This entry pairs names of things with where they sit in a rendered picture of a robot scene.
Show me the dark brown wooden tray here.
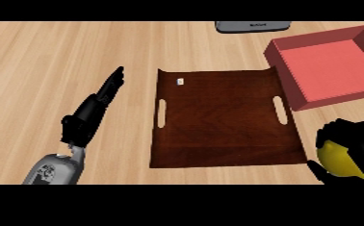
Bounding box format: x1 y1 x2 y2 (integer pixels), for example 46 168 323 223
148 66 309 169

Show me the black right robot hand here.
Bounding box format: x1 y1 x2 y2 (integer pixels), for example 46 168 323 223
306 117 364 184

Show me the grey appliance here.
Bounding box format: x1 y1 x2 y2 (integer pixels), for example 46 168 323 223
213 20 293 34

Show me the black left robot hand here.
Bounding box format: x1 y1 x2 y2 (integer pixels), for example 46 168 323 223
59 65 127 149

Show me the red cardboard box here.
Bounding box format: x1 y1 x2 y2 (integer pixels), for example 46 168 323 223
263 25 364 113

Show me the yellow lemon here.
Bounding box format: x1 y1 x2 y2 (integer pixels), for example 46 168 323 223
315 139 364 180

